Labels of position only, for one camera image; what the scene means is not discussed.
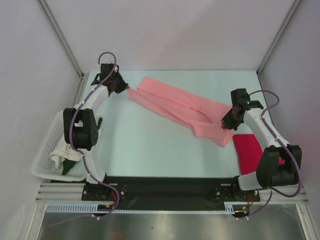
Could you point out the pink t shirt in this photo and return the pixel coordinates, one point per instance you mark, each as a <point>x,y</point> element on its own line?
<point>197,113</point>

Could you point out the folded red t shirt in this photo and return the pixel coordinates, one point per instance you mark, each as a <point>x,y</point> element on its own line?
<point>249,153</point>

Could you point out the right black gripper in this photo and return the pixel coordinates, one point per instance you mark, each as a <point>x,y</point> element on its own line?
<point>226,123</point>

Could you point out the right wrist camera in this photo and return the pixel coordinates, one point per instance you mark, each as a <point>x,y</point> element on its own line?
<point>241,99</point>

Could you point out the dark green t shirt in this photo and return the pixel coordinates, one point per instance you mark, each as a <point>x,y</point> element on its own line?
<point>69,164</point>

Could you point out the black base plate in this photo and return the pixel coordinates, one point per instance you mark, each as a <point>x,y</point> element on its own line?
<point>170,194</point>

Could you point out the white plastic basket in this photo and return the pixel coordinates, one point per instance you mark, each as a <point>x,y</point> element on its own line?
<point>44,167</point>

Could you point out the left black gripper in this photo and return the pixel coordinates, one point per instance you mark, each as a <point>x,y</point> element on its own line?
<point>124,86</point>

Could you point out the white slotted cable duct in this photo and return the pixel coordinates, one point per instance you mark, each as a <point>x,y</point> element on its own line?
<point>82,208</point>

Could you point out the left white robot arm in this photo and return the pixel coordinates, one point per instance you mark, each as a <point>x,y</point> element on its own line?
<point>82,125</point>

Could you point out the white crumpled t shirt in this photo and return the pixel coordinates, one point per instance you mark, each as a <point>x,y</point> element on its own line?
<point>63,151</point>

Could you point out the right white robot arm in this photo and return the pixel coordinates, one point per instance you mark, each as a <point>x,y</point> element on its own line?
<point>279,164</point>

